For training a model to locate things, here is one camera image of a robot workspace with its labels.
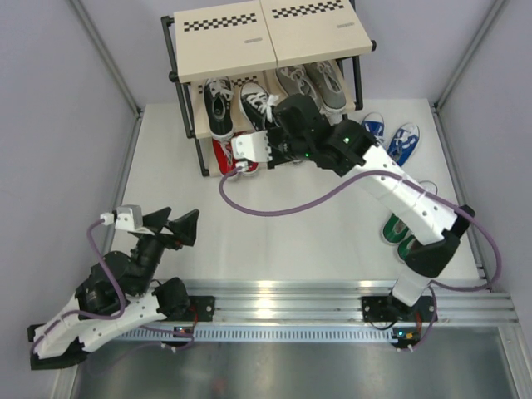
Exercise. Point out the beige black shoe shelf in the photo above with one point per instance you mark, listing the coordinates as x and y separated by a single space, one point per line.
247 41

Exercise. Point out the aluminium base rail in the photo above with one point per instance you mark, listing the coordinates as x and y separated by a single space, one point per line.
273 300

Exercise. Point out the red sneaker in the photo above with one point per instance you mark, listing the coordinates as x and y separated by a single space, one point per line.
224 156
251 168

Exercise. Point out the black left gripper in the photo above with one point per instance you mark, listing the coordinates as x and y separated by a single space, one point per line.
184 228

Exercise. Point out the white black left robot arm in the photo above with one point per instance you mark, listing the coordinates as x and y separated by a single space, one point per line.
119 295

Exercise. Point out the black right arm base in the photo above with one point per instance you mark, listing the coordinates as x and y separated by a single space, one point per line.
386 311

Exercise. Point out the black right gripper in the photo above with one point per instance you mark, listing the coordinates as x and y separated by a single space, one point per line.
272 135

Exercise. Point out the grey sneaker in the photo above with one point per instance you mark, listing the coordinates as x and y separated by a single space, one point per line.
327 85
294 80

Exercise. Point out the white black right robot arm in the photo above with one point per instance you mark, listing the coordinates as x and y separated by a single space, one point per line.
348 149

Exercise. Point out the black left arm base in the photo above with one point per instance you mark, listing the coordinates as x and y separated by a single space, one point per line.
199 308

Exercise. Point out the left blue sneaker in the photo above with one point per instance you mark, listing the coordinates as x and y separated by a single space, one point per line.
374 124

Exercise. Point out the grey aluminium corner post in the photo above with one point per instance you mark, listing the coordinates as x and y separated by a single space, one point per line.
487 23

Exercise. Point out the blue sneaker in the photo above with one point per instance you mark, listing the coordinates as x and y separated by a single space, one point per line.
374 124
404 143

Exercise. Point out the green sneaker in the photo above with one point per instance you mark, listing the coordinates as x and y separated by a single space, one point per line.
395 230
404 247

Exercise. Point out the black sneaker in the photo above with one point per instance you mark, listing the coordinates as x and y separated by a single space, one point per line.
218 95
257 105

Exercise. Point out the left grey corner post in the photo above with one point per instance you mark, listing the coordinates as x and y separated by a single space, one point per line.
104 54

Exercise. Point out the right blue sneaker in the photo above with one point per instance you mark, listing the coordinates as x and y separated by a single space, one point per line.
404 143

